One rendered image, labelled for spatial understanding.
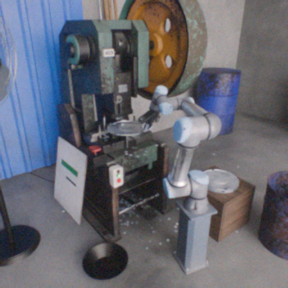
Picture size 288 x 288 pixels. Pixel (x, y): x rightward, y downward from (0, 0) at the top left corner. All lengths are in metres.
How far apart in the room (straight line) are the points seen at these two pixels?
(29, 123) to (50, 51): 0.75
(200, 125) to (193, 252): 0.90
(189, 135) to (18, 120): 2.02
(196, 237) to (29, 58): 2.15
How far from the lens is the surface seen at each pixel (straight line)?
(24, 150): 3.00
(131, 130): 1.88
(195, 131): 1.22
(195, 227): 1.69
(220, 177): 2.15
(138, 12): 2.26
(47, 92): 2.94
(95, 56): 1.75
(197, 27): 1.86
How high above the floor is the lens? 1.47
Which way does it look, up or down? 24 degrees down
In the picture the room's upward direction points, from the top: straight up
